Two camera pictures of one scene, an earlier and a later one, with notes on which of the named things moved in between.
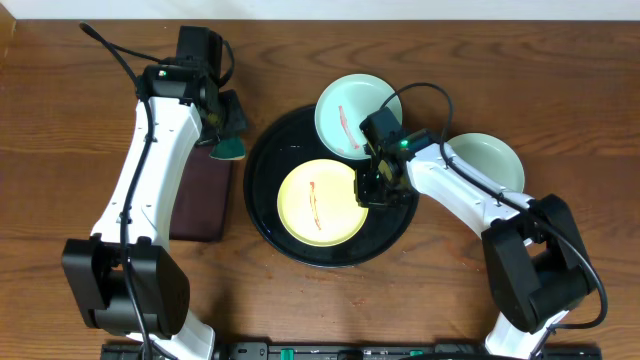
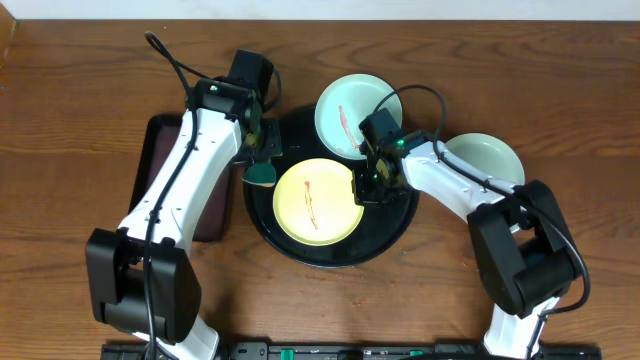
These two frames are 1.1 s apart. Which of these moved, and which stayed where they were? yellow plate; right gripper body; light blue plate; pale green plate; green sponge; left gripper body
Moved: left gripper body; green sponge
Stayed: right gripper body; pale green plate; yellow plate; light blue plate
